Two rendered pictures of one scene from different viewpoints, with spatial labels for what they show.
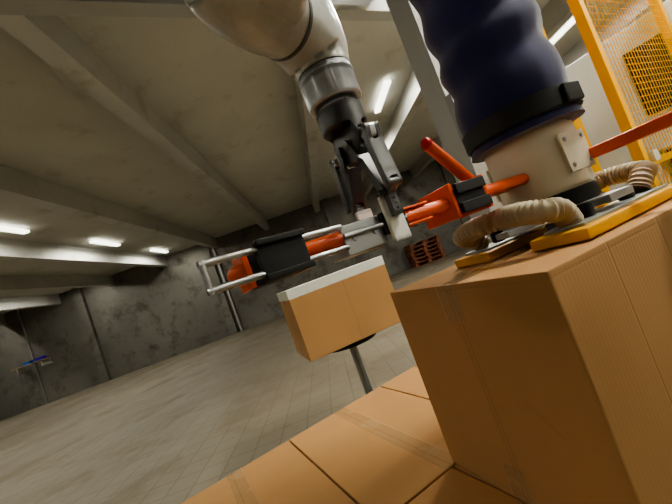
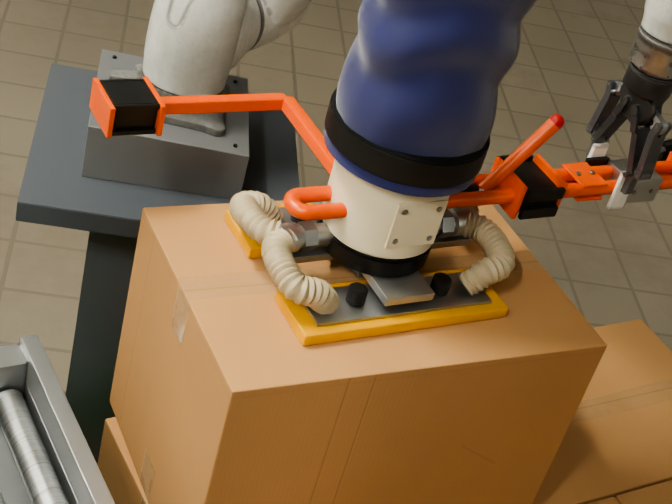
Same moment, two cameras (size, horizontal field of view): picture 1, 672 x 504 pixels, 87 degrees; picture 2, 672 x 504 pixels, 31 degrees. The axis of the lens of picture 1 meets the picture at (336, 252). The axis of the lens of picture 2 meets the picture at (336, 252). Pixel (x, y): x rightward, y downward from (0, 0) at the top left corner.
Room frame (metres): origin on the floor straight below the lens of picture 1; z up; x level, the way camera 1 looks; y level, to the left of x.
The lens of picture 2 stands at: (2.20, -0.76, 2.00)
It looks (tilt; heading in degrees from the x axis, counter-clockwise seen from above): 35 degrees down; 170
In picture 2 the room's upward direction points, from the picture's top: 16 degrees clockwise
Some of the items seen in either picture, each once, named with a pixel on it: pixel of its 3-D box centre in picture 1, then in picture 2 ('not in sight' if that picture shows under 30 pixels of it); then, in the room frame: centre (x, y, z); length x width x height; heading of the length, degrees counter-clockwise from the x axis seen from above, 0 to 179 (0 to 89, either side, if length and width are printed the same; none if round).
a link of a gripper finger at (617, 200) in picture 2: (369, 230); (621, 190); (0.59, -0.07, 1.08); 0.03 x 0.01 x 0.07; 115
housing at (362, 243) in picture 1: (355, 239); (631, 180); (0.54, -0.03, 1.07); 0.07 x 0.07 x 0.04; 26
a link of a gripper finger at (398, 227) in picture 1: (394, 217); (593, 162); (0.52, -0.10, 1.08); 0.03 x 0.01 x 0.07; 115
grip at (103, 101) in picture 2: not in sight; (127, 106); (0.63, -0.84, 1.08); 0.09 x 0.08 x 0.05; 26
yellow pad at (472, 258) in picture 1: (519, 232); (397, 296); (0.82, -0.41, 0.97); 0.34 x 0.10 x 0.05; 116
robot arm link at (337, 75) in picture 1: (331, 93); (662, 51); (0.55, -0.08, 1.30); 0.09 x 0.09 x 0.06
